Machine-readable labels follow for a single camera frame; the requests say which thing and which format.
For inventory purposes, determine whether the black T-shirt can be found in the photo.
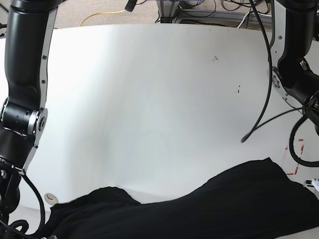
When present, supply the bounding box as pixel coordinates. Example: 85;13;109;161
36;158;319;239

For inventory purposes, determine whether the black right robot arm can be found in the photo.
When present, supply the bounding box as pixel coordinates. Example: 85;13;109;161
0;0;60;239

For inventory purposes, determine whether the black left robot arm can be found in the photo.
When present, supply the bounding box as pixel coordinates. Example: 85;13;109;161
270;0;319;108

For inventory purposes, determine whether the red tape rectangle marking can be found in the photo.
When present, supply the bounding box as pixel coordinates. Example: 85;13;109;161
284;138;305;176

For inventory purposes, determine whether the aluminium frame stand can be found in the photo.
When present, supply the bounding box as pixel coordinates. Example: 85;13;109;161
156;0;181;23

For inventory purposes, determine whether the yellow cable on floor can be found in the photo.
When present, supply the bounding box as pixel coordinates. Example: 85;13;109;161
80;8;127;27

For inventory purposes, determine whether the left table cable grommet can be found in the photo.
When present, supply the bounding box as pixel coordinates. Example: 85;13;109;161
44;193;58;206

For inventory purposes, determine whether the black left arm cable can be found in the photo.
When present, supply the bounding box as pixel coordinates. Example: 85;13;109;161
240;0;319;168

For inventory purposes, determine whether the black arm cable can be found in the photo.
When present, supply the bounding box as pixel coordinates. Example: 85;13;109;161
0;171;47;239
240;0;319;168

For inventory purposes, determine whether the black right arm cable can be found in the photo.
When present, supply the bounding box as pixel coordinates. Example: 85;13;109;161
0;171;47;239

